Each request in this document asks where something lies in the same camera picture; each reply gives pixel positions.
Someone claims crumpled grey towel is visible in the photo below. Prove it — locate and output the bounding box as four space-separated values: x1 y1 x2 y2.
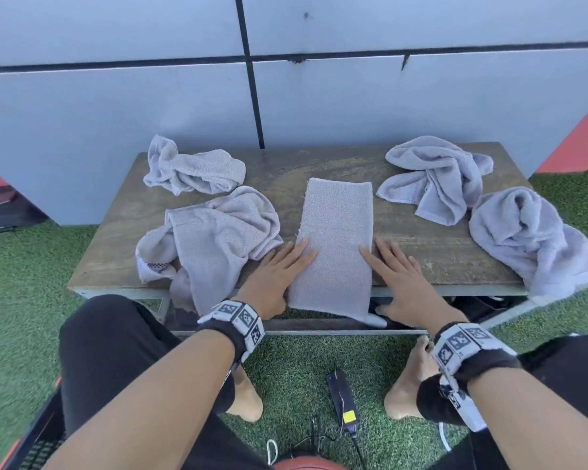
375 136 495 227
469 187 588 305
143 135 247 196

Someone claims person's left foot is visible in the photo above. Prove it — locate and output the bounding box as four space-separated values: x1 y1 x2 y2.
225 366 264 423

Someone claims person's right hand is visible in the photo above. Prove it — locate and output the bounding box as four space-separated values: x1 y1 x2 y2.
361 238 469 334

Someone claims person's right leg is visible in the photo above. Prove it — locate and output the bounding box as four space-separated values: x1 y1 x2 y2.
416 333 588 470

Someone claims black plastic crate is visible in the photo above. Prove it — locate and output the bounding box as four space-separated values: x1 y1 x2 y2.
1 379 67 470

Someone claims person's foot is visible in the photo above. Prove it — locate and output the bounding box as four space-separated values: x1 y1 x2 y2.
225 366 264 423
384 335 442 420

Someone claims low wooden table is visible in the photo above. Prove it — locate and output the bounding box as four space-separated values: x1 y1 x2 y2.
68 142 540 337

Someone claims right wrist marker band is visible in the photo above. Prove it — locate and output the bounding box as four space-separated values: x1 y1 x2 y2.
416 322 522 432

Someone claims black cable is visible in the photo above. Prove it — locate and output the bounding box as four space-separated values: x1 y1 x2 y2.
292 415 369 470

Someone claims black power pack yellow label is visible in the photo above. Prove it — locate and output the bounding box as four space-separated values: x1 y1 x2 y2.
326 370 361 439

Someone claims black shoe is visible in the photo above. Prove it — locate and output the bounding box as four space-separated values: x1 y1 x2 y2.
458 294 531 325

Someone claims person's right foot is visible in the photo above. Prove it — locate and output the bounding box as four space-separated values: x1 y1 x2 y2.
384 335 442 420

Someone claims person's left hand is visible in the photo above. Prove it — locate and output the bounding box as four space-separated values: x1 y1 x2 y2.
235 239 319 321

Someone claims orange round object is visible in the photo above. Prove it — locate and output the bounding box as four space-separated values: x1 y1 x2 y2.
273 457 349 470

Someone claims person's right forearm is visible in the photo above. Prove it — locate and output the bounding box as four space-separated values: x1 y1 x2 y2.
463 368 588 470

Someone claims wrist marker band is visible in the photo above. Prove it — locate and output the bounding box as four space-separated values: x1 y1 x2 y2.
197 300 266 364
416 322 522 432

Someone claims person's left leg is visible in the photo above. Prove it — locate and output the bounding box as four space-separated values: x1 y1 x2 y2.
58 294 237 470

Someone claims person's left forearm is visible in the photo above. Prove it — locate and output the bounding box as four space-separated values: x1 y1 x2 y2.
41 329 258 470

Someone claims crumpled grey towel checkered tag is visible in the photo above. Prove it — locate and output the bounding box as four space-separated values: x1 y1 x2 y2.
135 186 284 316

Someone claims person's leg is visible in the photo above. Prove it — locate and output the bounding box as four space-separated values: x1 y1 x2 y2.
416 333 588 470
58 294 237 470

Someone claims grey towel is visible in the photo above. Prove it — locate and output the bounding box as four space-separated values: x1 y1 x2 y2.
143 135 247 196
287 177 374 322
375 136 495 227
469 187 588 305

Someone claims left wrist marker band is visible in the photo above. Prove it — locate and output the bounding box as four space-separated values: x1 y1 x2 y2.
197 300 266 364

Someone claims black bag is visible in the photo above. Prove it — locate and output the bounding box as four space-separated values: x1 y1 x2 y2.
0 187 48 235

